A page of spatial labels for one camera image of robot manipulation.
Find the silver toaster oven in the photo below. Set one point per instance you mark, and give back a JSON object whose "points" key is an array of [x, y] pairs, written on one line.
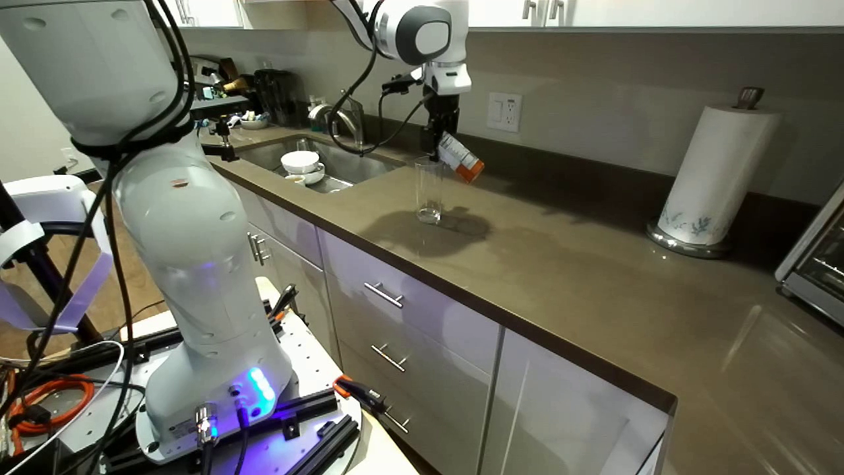
{"points": [[818, 265]]}

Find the long white upper cabinet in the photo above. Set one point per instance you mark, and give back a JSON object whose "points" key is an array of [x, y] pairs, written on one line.
{"points": [[660, 12]]}

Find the black stand leg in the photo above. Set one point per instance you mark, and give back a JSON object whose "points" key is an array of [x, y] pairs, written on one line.
{"points": [[52, 279]]}

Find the white curved frame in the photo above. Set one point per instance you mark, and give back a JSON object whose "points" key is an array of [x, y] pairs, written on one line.
{"points": [[39, 187]]}

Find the chrome sink faucet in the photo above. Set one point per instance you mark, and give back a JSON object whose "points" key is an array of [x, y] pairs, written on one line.
{"points": [[338, 114]]}

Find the white switch outlet plate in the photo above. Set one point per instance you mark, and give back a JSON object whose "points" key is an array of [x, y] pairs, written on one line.
{"points": [[503, 112]]}

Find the white wall outlet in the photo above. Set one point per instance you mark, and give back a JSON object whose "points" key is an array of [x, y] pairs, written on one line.
{"points": [[68, 162]]}

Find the black orange bar clamp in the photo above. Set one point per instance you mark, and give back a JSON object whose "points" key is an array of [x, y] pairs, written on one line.
{"points": [[358, 394], [283, 302]]}

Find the steel kitchen sink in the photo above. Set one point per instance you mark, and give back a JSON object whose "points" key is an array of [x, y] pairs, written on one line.
{"points": [[350, 166]]}

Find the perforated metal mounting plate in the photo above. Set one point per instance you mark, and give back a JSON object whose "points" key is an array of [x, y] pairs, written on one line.
{"points": [[305, 351]]}

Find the metal paper towel holder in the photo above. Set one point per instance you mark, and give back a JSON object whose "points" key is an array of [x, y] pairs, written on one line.
{"points": [[672, 244]]}

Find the white sink cabinet front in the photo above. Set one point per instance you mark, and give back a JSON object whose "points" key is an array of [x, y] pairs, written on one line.
{"points": [[290, 265]]}

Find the white drawer front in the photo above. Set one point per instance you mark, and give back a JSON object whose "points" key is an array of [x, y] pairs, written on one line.
{"points": [[371, 396], [350, 277], [356, 330]]}

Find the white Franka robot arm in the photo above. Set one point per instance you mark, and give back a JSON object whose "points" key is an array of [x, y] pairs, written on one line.
{"points": [[193, 265]]}

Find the wide white cabinet door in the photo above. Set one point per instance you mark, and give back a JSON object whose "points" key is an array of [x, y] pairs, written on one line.
{"points": [[571, 422]]}

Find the white bowl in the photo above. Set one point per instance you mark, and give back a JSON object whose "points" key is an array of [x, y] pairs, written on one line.
{"points": [[302, 162]]}

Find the black metal rail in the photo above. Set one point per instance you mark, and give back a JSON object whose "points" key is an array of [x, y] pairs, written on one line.
{"points": [[329, 439], [131, 343]]}

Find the white orange drink can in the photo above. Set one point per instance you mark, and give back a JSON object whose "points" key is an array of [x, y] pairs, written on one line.
{"points": [[462, 158]]}

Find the tall clear glass cup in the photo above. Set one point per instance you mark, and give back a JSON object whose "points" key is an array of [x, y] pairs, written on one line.
{"points": [[431, 207]]}

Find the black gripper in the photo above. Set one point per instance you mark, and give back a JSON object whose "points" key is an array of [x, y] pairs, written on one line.
{"points": [[441, 112]]}

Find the small white dish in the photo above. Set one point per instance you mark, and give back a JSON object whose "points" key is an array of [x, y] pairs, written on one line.
{"points": [[254, 118]]}

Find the black coffee machine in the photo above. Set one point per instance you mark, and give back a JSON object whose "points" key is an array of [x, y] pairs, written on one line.
{"points": [[274, 96]]}

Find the white paper towel roll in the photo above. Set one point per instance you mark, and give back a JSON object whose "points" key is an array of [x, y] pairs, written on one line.
{"points": [[716, 175]]}

